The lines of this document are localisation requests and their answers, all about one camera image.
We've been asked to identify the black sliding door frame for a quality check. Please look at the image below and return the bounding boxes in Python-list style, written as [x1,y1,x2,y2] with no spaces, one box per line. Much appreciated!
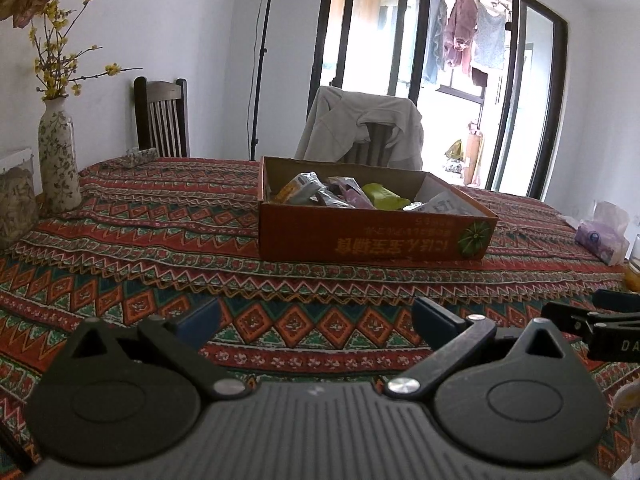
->
[307,0,569,203]

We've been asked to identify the hanging maroon shirt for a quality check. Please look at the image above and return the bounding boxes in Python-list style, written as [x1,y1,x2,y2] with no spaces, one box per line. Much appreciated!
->
[442,0,480,76]

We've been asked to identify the white cracker packet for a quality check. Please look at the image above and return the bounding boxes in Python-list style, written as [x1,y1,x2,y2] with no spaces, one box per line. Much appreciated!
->
[272,172,326,206]

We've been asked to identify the purple tissue pack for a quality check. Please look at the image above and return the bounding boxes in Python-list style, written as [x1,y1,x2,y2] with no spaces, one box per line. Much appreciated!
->
[575,201,630,266]

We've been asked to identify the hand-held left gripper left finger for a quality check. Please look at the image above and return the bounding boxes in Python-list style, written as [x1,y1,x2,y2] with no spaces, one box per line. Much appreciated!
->
[65,297,248,401]

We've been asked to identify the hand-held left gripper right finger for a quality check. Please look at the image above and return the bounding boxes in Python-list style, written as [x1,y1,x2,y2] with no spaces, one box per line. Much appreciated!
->
[384,297,583,401]

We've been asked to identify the orange cardboard box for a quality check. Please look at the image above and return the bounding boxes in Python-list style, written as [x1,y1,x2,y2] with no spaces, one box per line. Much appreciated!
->
[257,156,499,263]

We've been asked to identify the long green snack packet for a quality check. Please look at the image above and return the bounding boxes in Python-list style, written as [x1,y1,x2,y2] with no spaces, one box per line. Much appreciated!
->
[362,182,411,211]

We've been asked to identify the dark wooden chair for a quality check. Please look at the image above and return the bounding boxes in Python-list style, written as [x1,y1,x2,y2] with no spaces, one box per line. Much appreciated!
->
[134,77,190,158]

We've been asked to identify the small floral pouch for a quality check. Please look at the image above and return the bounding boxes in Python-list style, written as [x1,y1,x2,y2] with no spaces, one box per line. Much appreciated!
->
[125,147,158,166]

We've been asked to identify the beige jacket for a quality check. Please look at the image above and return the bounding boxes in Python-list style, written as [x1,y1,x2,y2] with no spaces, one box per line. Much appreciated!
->
[295,86,425,171]

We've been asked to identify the hanging blue jeans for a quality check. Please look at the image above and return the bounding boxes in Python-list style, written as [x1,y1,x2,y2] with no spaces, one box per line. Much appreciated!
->
[424,0,447,85]

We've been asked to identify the wooden balcony cabinet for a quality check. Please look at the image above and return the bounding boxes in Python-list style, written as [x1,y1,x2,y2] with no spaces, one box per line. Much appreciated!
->
[465,122,485,186]

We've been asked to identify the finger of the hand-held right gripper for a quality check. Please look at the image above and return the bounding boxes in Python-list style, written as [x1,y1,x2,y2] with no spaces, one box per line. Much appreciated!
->
[595,290,640,311]
[542,301,601,342]

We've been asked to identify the yellow bag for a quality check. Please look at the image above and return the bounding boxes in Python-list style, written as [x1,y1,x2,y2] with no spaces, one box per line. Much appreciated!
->
[445,140,466,173]

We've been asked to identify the patterned red tablecloth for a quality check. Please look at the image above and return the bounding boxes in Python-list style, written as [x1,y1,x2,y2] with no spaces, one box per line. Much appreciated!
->
[0,155,640,480]

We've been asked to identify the clear jar with white lid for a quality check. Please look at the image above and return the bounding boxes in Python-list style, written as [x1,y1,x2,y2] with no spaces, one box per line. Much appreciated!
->
[0,147,41,248]

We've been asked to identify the yellow flower branches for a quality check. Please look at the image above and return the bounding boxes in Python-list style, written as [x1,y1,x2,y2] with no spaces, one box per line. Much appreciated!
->
[30,0,143,101]

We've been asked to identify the chair under jacket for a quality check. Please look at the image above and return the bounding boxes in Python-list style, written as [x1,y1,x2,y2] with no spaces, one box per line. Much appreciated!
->
[340,122,396,166]

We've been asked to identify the pink snack packet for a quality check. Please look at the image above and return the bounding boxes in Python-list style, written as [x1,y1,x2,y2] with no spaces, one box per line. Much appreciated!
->
[327,176,376,209]

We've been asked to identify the white printed snack packet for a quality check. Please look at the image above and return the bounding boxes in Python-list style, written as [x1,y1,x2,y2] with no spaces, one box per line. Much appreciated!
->
[405,192,476,215]

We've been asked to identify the floral ceramic vase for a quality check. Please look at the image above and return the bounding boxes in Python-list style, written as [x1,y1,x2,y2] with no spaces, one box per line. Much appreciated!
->
[39,99,82,212]

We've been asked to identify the hanging grey-blue shirt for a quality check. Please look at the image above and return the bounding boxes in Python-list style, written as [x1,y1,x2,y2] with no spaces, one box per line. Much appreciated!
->
[472,2,507,71]

